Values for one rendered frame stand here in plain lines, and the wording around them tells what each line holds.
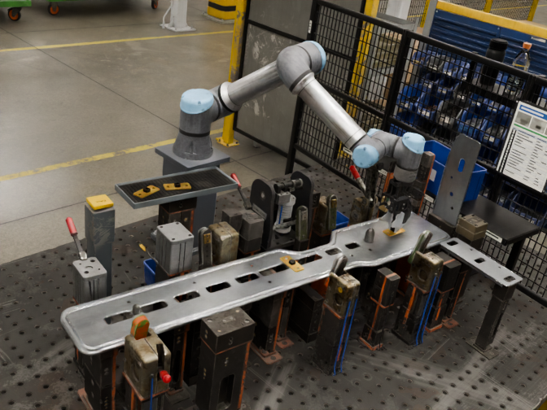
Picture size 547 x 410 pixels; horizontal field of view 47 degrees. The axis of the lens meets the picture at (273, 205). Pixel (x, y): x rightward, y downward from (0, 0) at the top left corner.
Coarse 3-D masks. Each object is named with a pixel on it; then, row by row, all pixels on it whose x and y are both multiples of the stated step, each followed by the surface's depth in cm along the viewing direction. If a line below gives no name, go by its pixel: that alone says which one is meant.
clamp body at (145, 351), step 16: (128, 336) 148; (128, 352) 148; (144, 352) 144; (160, 352) 148; (128, 368) 150; (144, 368) 142; (128, 384) 153; (144, 384) 144; (160, 384) 148; (128, 400) 155; (144, 400) 148
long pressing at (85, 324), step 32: (384, 224) 227; (416, 224) 231; (256, 256) 196; (352, 256) 205; (384, 256) 207; (160, 288) 176; (192, 288) 178; (256, 288) 182; (288, 288) 185; (64, 320) 159; (96, 320) 160; (128, 320) 162; (160, 320) 164; (192, 320) 166; (96, 352) 151
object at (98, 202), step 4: (96, 196) 184; (100, 196) 184; (104, 196) 185; (88, 200) 182; (92, 200) 182; (96, 200) 182; (100, 200) 182; (104, 200) 183; (108, 200) 183; (92, 204) 180; (96, 204) 180; (100, 204) 180; (104, 204) 181; (108, 204) 181; (112, 204) 182; (96, 208) 180; (100, 208) 180
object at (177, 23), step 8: (176, 0) 840; (184, 0) 843; (168, 8) 846; (176, 8) 844; (184, 8) 849; (176, 16) 848; (184, 16) 854; (160, 24) 860; (168, 24) 851; (176, 24) 852; (184, 24) 860
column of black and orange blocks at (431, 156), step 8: (424, 152) 241; (424, 160) 242; (432, 160) 242; (424, 168) 243; (416, 176) 247; (424, 176) 243; (416, 184) 247; (424, 184) 246; (424, 192) 248; (416, 200) 249; (416, 208) 251
